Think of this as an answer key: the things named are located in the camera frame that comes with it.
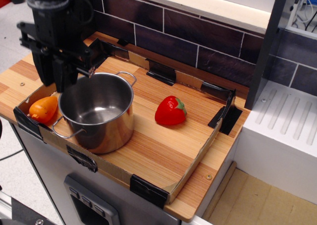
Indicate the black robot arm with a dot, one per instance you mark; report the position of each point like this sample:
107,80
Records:
56,40

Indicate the cardboard fence with black tape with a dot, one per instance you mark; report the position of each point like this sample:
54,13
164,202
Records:
174,165

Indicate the white toy sink drainboard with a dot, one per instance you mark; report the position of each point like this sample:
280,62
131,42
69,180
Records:
286,115

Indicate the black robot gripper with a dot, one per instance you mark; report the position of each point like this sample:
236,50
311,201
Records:
56,41

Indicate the red plastic strawberry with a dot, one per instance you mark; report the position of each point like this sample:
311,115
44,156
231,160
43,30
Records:
171,111

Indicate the grey toy oven control panel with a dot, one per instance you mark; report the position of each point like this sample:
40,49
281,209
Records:
90,208

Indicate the orange plastic toy fruit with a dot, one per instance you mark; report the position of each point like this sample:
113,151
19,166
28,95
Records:
43,109

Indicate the dark grey shelf post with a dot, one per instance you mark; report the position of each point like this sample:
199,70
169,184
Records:
278,21

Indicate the stainless steel pot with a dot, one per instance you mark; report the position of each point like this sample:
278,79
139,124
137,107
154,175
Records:
99,111

